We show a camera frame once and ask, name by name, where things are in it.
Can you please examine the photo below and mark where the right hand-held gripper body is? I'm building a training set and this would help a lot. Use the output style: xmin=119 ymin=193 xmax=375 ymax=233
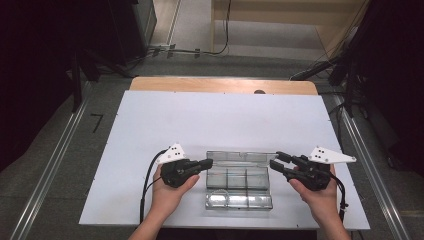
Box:
xmin=288 ymin=145 xmax=357 ymax=192

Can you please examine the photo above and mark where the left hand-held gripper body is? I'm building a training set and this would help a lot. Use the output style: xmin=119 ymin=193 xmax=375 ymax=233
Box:
xmin=155 ymin=143 xmax=201 ymax=189

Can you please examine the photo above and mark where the clear grey compartment box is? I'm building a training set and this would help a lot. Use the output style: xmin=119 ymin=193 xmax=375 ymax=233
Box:
xmin=204 ymin=149 xmax=278 ymax=212

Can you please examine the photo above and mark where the person's right hand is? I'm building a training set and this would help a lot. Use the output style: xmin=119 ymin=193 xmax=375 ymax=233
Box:
xmin=288 ymin=164 xmax=338 ymax=224

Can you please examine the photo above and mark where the person's left hand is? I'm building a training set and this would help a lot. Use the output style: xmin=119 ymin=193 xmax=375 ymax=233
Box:
xmin=149 ymin=163 xmax=201 ymax=223

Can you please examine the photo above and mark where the white table cover sheet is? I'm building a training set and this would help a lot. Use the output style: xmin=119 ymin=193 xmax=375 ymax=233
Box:
xmin=78 ymin=89 xmax=371 ymax=231

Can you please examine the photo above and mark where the wooden table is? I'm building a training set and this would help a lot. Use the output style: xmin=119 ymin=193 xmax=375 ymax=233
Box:
xmin=129 ymin=77 xmax=319 ymax=96

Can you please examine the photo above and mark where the black metal stand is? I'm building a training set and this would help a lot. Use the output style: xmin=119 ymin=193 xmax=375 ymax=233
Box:
xmin=328 ymin=49 xmax=359 ymax=118
xmin=68 ymin=43 xmax=134 ymax=113

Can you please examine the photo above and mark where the dark curtain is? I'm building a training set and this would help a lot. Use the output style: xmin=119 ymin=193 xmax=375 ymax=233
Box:
xmin=353 ymin=0 xmax=424 ymax=174
xmin=0 ymin=0 xmax=78 ymax=171

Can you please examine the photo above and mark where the beige wooden shelf unit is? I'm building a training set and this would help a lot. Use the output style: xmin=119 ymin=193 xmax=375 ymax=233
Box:
xmin=210 ymin=0 xmax=368 ymax=61

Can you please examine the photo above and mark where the black cabinet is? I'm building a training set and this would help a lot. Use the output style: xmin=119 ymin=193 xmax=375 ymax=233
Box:
xmin=109 ymin=0 xmax=158 ymax=66

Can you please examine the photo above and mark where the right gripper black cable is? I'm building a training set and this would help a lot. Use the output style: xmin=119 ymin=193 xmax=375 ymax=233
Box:
xmin=329 ymin=174 xmax=349 ymax=223

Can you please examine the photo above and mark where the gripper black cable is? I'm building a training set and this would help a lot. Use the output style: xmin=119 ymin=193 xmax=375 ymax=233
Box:
xmin=329 ymin=174 xmax=349 ymax=223
xmin=139 ymin=149 xmax=168 ymax=224

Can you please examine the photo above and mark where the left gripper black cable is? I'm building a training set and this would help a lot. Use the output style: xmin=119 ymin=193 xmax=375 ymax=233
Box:
xmin=139 ymin=149 xmax=168 ymax=224

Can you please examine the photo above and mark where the thin black hanging cable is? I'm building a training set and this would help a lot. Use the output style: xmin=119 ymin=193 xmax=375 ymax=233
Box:
xmin=328 ymin=101 xmax=346 ymax=151

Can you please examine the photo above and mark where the metal floor rail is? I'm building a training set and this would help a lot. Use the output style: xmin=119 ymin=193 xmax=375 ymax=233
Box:
xmin=333 ymin=94 xmax=411 ymax=240
xmin=9 ymin=83 xmax=93 ymax=240

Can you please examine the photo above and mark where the black floor cable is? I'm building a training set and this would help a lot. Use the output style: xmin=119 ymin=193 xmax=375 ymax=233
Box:
xmin=146 ymin=0 xmax=233 ymax=58

